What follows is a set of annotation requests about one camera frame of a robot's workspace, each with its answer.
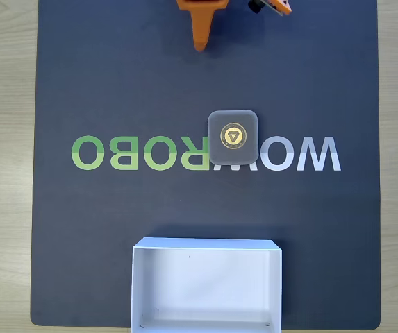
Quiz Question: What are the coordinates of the white cardboard box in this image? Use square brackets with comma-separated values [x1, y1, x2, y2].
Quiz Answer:
[131, 237, 283, 333]

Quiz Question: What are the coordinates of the grey square case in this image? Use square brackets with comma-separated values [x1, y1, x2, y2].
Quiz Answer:
[207, 110, 259, 167]

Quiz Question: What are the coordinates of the dark mat with WOWROBO print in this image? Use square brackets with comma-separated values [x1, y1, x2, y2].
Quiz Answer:
[30, 0, 382, 329]

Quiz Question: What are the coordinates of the orange camera mount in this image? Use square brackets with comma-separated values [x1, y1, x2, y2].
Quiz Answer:
[247, 0, 292, 17]

